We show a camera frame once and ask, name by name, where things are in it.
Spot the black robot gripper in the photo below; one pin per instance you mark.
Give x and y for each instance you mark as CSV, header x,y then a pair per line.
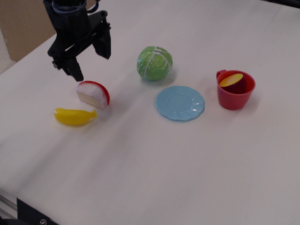
x,y
76,29

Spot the white and red toy sushi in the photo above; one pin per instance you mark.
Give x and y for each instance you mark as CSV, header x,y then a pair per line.
x,y
93,94

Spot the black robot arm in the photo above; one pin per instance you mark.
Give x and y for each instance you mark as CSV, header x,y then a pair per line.
x,y
76,29

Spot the light blue toy plate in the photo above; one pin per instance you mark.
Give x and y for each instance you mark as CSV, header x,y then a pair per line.
x,y
180,103

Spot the yellow toy banana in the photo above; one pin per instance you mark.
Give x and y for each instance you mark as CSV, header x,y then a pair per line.
x,y
73,117

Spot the green toy cabbage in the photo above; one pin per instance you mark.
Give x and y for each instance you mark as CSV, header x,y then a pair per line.
x,y
154,63

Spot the brown cardboard box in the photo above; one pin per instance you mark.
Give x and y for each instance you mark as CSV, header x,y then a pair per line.
x,y
25,25

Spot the purple and yellow toy fruit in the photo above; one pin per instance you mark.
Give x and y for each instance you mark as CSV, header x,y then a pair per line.
x,y
235,84

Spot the red toy cup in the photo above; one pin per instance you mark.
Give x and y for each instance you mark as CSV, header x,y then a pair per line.
x,y
234,101

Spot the aluminium table frame rail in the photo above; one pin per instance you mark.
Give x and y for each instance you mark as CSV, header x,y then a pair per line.
x,y
8,205

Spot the black corner bracket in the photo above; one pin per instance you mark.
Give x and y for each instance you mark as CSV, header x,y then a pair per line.
x,y
32,216

